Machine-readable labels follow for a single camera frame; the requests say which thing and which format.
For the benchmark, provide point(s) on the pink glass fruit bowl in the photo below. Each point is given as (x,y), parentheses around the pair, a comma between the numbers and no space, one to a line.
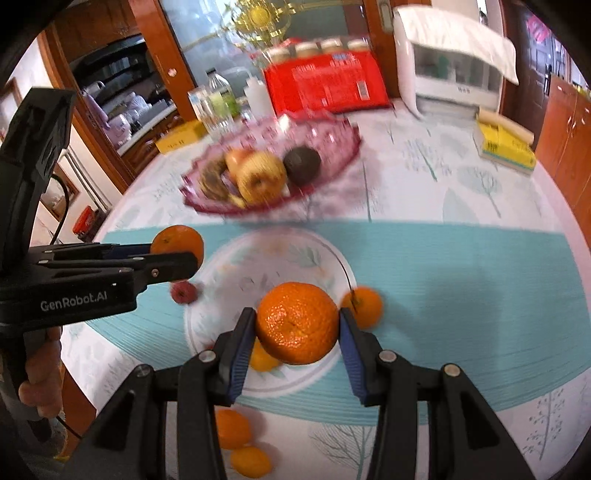
(323,138)

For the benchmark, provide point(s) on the clear glass tumbler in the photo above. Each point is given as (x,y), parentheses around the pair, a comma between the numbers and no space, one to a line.
(217,120)

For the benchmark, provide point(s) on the yellow apple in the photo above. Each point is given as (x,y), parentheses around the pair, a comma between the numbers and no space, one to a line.
(261,177)

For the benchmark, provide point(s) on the orange mandarin with stem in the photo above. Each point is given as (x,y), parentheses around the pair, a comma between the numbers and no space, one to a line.
(369,307)

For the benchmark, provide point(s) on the red paper cup pack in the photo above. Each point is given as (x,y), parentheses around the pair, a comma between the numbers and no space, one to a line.
(323,83)

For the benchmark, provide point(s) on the golden door ornament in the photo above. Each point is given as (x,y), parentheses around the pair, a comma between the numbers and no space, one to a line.
(258,18)

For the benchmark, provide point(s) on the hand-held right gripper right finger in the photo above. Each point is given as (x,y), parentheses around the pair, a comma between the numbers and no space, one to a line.
(353,362)

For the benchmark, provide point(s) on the small orange kumquat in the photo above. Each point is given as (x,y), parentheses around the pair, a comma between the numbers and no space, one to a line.
(251,461)
(263,362)

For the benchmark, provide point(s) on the clear bottle with green label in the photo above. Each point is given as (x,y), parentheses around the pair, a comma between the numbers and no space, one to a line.
(220,87)

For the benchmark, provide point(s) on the dark avocado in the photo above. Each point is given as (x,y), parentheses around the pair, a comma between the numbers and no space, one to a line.
(302,166)

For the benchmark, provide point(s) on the red container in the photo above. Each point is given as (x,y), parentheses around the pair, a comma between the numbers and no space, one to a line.
(84,220)

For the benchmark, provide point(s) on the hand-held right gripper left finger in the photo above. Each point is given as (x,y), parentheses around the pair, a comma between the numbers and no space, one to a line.
(240,357)

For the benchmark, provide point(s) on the yellow box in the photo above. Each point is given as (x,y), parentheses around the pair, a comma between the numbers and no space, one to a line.
(180,137)

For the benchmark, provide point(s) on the teal striped placemat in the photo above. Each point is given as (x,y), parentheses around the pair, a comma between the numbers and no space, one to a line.
(438,286)

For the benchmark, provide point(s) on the red lychee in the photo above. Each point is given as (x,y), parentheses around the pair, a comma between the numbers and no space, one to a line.
(183,292)

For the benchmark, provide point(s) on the dark wooden door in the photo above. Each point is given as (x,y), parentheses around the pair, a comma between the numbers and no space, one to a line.
(521,37)

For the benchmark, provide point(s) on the white squeeze bottle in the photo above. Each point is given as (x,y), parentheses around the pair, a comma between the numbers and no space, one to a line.
(257,99)

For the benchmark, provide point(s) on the frosted glass door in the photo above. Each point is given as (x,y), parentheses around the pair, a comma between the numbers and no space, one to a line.
(194,32)

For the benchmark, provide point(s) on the white towel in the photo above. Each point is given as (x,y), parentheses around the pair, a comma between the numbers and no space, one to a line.
(457,37)

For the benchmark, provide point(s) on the white carton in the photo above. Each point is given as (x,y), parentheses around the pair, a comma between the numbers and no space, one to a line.
(194,99)

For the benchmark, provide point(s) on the brown spotted banana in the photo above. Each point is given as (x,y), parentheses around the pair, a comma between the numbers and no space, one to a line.
(212,180)

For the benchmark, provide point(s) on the red apple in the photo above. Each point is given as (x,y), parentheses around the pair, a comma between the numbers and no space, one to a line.
(233,159)

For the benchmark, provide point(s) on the wooden cabinet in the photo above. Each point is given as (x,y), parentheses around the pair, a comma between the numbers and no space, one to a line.
(563,147)

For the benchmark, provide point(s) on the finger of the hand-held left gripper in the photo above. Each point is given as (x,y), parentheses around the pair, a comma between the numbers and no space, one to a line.
(129,250)
(166,267)

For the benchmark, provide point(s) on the white countertop appliance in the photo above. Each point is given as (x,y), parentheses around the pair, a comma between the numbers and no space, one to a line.
(406,69)

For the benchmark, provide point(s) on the person's left hand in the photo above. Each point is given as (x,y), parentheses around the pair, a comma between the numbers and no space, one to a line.
(44,369)

